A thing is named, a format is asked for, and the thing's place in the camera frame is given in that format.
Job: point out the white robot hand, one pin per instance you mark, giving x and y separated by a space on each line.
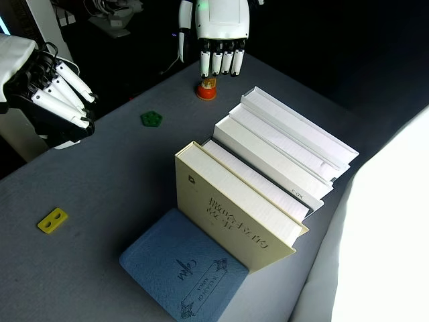
13 63
221 16

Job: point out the black cover book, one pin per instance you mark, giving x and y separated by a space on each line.
254 181

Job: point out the cyan light strip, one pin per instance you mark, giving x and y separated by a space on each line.
4 25

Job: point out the white stand base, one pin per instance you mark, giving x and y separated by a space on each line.
16 134

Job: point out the small orange toy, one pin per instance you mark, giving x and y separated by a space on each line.
205 92

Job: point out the grey background device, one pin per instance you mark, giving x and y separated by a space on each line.
114 28

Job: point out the green holed block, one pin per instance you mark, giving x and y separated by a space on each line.
151 119

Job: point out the white book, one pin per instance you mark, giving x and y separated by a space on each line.
287 141
300 125

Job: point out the white book marked XD-3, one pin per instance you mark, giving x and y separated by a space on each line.
275 156

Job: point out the grey table cloth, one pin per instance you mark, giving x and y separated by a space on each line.
100 188

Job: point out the yellow two-hole block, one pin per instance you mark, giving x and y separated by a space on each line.
54 219

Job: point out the cream hardcover book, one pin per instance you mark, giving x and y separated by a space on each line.
207 208

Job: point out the blue notebook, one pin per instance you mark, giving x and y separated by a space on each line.
157 248

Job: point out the white upright post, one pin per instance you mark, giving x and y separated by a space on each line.
43 20

